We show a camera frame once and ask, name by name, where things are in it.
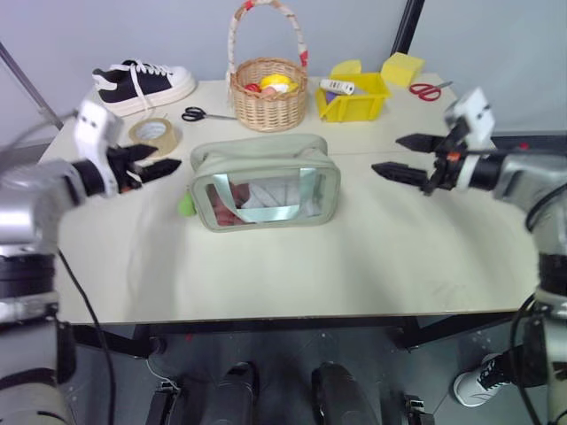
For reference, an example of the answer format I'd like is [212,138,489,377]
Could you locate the red handled scissors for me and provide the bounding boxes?
[408,80,454,104]

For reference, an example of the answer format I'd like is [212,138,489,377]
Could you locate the black metal post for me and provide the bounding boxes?
[390,0,425,57]

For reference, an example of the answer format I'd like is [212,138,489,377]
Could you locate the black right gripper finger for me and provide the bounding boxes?
[370,161,430,189]
[394,133,441,154]

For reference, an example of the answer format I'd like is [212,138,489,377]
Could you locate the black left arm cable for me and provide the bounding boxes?
[56,250,117,425]

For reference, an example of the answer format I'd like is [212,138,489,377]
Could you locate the black handled scissors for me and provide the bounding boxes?
[181,106,239,123]

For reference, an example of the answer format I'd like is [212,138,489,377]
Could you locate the white patterned cloth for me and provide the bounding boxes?
[241,182,321,214]

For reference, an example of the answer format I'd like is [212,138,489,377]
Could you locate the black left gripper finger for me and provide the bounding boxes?
[139,158,183,185]
[127,143,160,163]

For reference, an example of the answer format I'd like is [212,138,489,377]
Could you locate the black table frame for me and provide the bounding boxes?
[69,313,529,359]

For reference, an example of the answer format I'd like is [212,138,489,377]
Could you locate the brown packing tape roll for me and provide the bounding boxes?
[128,117,184,159]

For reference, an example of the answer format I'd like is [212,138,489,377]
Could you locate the yellow plastic bin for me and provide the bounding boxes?
[315,72,393,123]

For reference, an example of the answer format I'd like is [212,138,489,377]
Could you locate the yellow toy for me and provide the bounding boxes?
[259,73,299,93]

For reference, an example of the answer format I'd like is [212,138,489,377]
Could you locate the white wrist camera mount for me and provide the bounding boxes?
[444,87,498,192]
[72,99,126,196]

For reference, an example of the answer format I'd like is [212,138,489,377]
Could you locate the black base bracket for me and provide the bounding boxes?
[400,392,436,425]
[144,381,179,425]

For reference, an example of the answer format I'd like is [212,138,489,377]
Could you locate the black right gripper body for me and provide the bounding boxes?
[421,121,467,197]

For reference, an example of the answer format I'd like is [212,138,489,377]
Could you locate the yellow sponge block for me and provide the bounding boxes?
[381,51,428,87]

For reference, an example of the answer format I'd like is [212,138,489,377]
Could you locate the white sneaker on person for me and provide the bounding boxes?
[453,352,516,409]

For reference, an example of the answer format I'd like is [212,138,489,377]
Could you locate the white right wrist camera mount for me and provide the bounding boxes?
[444,87,498,192]

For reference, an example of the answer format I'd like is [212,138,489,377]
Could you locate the wicker basket with handle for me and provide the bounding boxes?
[227,0,310,133]

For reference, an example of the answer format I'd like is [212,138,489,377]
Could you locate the grey metal rod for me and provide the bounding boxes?
[0,41,64,131]

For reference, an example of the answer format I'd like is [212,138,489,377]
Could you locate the white remote control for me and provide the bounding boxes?
[319,78,357,97]

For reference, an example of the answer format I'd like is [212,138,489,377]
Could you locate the clear green toiletry pouch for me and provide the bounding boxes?
[189,134,343,233]

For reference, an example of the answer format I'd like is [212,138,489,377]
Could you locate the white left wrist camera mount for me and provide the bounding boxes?
[72,99,126,196]

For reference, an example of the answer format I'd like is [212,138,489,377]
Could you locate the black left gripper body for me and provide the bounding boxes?
[105,145,145,194]

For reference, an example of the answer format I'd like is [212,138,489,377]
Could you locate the black and white sneaker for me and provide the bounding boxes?
[91,58,198,118]

